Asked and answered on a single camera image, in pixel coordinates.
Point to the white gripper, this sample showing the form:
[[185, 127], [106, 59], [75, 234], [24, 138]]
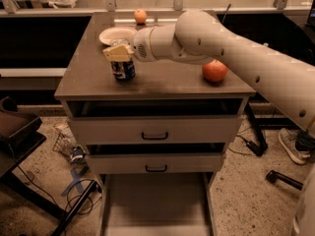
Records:
[[142, 47]]

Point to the pepsi can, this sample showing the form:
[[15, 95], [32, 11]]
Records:
[[122, 71]]

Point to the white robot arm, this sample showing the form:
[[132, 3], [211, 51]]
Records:
[[198, 37]]

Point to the grey drawer cabinet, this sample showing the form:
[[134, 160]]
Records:
[[159, 89]]

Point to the open bottom drawer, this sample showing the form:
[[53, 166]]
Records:
[[157, 204]]

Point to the orange fruit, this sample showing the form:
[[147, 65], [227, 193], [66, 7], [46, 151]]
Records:
[[140, 16]]

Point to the red apple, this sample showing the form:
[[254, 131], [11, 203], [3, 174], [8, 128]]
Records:
[[214, 71]]

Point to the blue tape cross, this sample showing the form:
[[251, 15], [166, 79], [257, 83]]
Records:
[[76, 174]]

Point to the dark chair left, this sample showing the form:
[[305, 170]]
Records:
[[19, 135]]

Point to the black table leg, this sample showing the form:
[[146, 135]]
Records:
[[257, 131]]

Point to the black power adapter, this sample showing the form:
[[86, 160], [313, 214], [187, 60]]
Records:
[[257, 150]]

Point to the white sneaker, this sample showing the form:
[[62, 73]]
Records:
[[288, 140]]

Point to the black chair leg right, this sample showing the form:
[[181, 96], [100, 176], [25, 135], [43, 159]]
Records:
[[273, 176]]

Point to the person leg in jeans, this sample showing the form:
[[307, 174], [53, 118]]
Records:
[[304, 142]]

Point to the top drawer with handle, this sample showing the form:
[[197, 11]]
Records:
[[114, 131]]

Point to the drawer with handle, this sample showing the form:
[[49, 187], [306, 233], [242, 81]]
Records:
[[155, 163], [114, 131]]

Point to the wire basket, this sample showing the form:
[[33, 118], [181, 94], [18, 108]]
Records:
[[64, 144]]

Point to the middle drawer with handle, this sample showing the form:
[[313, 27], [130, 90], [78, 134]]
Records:
[[155, 163]]

